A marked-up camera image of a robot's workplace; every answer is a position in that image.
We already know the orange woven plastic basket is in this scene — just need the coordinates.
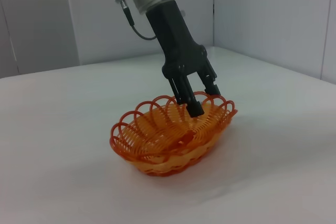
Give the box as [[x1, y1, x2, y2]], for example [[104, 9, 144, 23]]
[[109, 91, 238, 178]]

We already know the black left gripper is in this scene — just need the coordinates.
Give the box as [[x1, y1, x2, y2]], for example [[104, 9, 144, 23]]
[[144, 0, 221, 119]]

